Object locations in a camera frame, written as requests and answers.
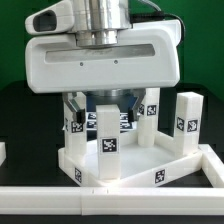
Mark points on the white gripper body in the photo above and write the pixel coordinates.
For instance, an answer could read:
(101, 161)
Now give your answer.
(145, 56)

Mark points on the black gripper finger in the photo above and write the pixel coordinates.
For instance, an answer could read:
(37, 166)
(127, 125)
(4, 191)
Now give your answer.
(139, 96)
(77, 112)

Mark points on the white desk tabletop panel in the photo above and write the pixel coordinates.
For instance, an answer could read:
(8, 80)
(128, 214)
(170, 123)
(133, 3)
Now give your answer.
(138, 167)

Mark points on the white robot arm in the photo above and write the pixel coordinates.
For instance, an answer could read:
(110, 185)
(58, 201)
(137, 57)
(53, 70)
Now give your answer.
(97, 45)

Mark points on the white marker tag sheet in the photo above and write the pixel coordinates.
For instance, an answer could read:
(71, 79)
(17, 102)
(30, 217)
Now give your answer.
(91, 123)

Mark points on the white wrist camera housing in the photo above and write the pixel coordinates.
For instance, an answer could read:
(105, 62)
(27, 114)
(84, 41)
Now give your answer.
(57, 18)

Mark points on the white left barrier rail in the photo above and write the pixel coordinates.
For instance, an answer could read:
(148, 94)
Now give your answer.
(2, 152)

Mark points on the white front barrier rail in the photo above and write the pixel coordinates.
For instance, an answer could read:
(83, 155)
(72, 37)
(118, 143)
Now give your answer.
(106, 201)

